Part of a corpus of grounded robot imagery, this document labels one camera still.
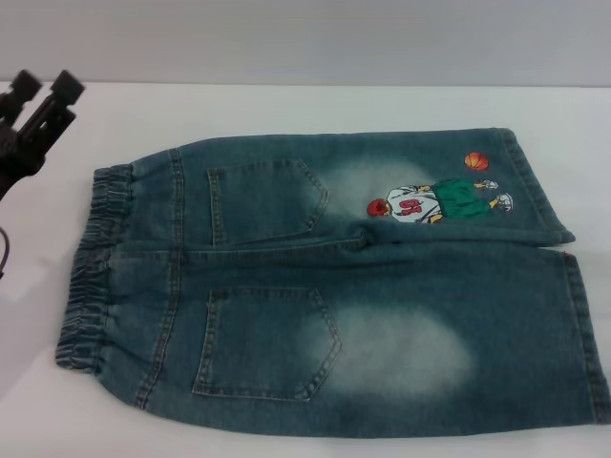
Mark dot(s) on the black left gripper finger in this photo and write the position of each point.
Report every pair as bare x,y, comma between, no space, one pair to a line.
21,90
59,100

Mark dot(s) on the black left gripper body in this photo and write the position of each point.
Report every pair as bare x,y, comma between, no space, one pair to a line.
14,157

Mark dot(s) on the blue denim shorts basketball print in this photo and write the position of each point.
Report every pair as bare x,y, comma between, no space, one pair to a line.
296,305

